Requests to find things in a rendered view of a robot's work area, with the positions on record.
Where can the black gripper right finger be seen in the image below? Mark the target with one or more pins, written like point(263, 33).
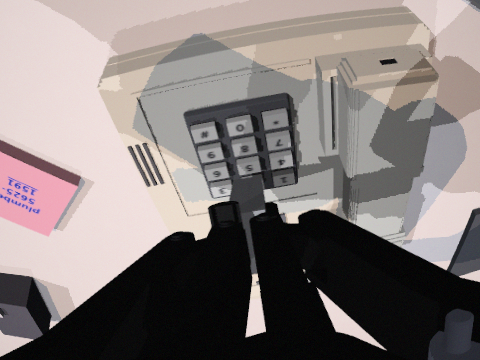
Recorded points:
point(410, 306)

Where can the black rectangular block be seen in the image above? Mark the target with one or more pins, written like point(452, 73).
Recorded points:
point(23, 311)

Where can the dark grey rectangular block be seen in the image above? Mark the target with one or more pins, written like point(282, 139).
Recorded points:
point(466, 258)

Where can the pink sticky note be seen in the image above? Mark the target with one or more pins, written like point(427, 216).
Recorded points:
point(33, 192)

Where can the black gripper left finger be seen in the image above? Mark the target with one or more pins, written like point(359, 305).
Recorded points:
point(115, 323)

